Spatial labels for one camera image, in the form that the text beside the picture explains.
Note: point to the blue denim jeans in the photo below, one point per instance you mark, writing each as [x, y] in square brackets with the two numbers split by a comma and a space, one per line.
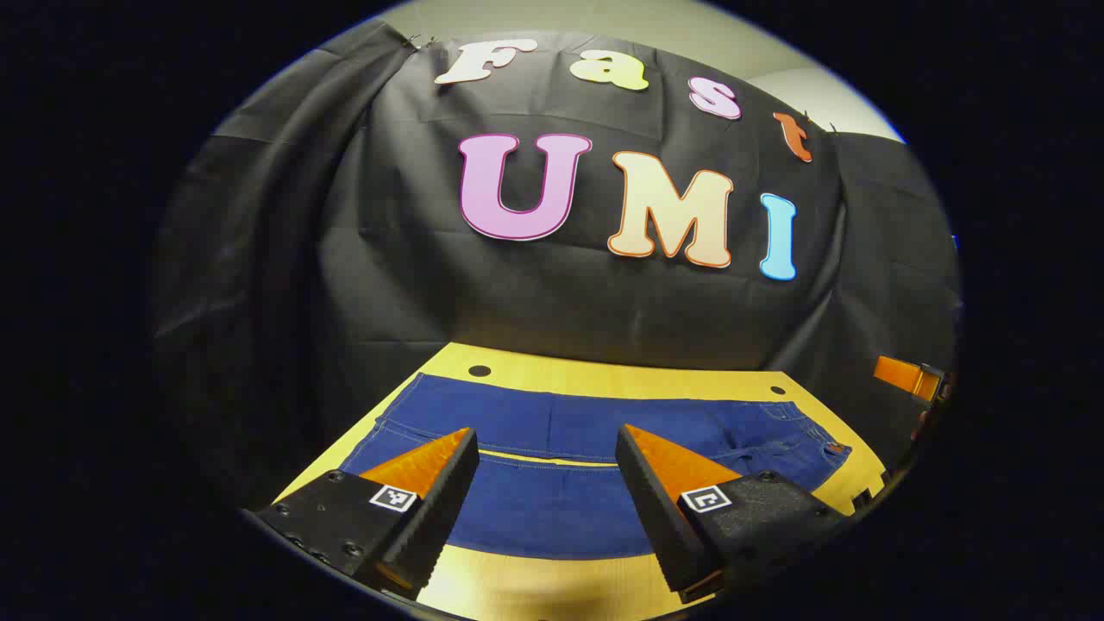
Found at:
[552, 423]

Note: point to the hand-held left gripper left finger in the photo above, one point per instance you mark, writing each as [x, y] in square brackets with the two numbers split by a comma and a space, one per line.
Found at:
[444, 509]

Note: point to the black backdrop cloth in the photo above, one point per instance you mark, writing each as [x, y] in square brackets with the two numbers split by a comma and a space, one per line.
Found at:
[414, 285]

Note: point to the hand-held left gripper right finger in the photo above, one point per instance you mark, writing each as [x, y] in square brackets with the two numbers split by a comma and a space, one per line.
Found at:
[655, 509]

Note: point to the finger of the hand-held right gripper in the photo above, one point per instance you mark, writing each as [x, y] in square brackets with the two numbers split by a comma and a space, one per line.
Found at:
[901, 373]

